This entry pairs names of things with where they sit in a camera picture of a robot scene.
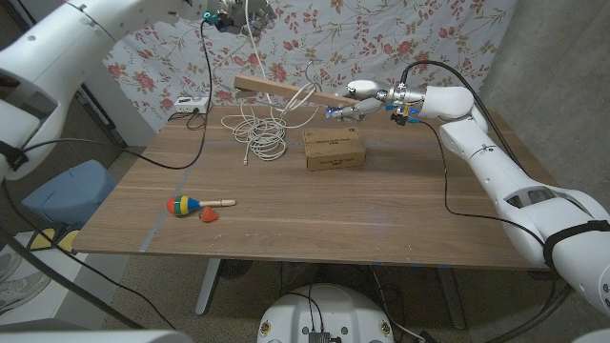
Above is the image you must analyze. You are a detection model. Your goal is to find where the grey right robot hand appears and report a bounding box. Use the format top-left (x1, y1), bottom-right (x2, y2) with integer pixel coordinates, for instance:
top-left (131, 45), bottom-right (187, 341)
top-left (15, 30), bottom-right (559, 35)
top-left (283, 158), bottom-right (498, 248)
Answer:
top-left (325, 79), bottom-right (393, 122)

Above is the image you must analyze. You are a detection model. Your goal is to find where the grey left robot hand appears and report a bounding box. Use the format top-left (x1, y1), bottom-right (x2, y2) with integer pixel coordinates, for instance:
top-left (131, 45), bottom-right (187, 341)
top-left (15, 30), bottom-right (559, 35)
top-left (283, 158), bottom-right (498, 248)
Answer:
top-left (219, 0), bottom-right (278, 37)

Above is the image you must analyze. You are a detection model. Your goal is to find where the wooden stick with metal brackets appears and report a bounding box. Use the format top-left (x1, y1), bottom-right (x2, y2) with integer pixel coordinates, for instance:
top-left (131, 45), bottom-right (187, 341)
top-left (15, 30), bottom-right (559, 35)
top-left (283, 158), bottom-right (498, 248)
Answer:
top-left (233, 73), bottom-right (359, 109)

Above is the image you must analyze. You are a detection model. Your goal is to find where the white Ethernet cable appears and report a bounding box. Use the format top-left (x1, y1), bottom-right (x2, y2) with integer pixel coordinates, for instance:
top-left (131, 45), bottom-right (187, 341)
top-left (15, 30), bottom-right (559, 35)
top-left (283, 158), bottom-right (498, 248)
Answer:
top-left (220, 0), bottom-right (321, 167)

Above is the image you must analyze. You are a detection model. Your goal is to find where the brown cardboard package box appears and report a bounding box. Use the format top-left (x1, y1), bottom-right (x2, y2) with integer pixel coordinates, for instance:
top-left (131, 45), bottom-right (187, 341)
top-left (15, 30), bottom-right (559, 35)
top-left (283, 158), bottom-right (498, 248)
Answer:
top-left (302, 127), bottom-right (368, 172)

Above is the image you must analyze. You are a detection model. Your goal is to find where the colourful striped wooden maraca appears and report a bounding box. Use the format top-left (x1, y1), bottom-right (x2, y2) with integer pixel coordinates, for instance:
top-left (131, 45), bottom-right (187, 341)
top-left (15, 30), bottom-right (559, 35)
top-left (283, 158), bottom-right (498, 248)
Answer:
top-left (166, 194), bottom-right (237, 218)

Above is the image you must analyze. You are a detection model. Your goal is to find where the floral printed backdrop cloth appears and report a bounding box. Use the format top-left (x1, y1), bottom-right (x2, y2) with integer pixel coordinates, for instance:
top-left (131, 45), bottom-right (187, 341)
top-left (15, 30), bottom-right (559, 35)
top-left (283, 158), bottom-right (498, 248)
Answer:
top-left (56, 0), bottom-right (519, 134)

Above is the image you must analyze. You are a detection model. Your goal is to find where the white power strip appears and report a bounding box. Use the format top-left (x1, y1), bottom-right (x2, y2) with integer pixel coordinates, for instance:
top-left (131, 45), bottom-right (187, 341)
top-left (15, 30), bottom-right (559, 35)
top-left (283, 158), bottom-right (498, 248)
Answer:
top-left (173, 96), bottom-right (214, 115)

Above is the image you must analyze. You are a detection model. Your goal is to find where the black round floor object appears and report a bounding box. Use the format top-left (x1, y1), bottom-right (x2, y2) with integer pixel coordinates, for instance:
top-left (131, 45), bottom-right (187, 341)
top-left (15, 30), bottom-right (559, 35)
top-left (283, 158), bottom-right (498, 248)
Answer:
top-left (218, 259), bottom-right (254, 280)

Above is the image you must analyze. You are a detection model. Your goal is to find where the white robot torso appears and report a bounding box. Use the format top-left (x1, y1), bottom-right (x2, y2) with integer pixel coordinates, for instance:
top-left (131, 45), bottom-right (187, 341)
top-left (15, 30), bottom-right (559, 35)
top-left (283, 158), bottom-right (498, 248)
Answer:
top-left (256, 284), bottom-right (396, 343)

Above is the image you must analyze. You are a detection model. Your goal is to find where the metal table leg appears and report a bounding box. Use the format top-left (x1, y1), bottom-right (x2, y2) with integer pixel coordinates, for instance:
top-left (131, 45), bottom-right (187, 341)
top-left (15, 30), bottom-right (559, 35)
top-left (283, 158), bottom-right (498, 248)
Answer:
top-left (437, 266), bottom-right (466, 330)
top-left (194, 258), bottom-right (223, 315)

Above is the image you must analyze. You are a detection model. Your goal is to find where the blue padded stool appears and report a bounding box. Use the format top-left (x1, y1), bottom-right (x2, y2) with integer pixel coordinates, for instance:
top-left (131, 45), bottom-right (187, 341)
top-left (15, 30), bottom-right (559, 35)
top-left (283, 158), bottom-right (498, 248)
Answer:
top-left (21, 159), bottom-right (119, 228)

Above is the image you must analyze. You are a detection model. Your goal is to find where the yellow black foot pedal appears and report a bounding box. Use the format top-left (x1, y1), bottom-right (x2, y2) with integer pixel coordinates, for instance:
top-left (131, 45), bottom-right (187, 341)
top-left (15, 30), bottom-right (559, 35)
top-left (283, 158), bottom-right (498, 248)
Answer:
top-left (55, 228), bottom-right (81, 254)
top-left (27, 227), bottom-right (58, 252)

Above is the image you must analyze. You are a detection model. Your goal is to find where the grey sneaker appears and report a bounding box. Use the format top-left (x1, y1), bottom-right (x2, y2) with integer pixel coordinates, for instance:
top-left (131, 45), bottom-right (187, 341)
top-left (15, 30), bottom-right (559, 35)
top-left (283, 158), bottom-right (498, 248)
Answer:
top-left (0, 270), bottom-right (52, 313)
top-left (0, 252), bottom-right (23, 283)

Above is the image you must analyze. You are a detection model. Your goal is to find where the white robot torso rim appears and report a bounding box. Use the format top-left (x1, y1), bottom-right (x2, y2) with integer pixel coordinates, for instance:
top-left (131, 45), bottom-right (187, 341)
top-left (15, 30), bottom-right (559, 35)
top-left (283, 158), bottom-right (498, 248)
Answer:
top-left (0, 329), bottom-right (194, 343)

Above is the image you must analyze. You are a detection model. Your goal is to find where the right arm thick black cable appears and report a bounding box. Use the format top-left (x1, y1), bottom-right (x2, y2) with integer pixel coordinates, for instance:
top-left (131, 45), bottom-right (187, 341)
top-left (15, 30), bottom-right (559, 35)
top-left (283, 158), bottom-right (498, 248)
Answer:
top-left (399, 60), bottom-right (576, 343)

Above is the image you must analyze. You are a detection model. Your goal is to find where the arm thick black cable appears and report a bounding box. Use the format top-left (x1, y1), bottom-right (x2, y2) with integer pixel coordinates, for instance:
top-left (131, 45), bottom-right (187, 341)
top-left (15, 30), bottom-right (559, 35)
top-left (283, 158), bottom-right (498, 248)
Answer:
top-left (0, 228), bottom-right (144, 331)
top-left (399, 60), bottom-right (576, 343)

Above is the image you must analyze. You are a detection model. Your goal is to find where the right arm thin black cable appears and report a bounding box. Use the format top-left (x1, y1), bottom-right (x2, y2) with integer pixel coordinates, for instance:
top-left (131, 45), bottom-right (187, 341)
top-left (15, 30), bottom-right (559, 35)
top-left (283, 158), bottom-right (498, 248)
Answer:
top-left (417, 118), bottom-right (549, 249)

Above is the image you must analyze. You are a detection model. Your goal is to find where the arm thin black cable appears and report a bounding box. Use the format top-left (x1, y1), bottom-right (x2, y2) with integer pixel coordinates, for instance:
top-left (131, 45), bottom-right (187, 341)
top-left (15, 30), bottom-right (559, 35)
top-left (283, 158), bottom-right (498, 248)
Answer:
top-left (417, 118), bottom-right (549, 249)
top-left (0, 18), bottom-right (214, 331)

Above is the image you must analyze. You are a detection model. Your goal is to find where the black power cord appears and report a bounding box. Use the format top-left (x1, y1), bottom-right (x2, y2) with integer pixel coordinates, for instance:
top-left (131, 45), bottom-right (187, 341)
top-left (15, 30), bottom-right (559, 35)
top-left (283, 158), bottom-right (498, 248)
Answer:
top-left (169, 111), bottom-right (207, 131)

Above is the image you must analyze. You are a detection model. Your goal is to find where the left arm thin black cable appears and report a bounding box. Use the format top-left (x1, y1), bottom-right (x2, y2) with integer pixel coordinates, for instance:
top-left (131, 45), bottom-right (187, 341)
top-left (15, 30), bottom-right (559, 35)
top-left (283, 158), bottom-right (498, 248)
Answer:
top-left (0, 18), bottom-right (214, 331)

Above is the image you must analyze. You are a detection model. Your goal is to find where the black floor cable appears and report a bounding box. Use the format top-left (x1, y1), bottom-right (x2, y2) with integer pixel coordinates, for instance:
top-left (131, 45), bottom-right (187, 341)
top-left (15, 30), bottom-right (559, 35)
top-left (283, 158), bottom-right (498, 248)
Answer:
top-left (369, 264), bottom-right (428, 343)

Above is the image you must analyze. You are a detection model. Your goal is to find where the left arm thick black cable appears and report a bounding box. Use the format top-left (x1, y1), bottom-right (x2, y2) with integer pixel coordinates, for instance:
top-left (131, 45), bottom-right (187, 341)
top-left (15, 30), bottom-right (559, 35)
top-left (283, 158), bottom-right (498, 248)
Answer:
top-left (0, 228), bottom-right (144, 331)

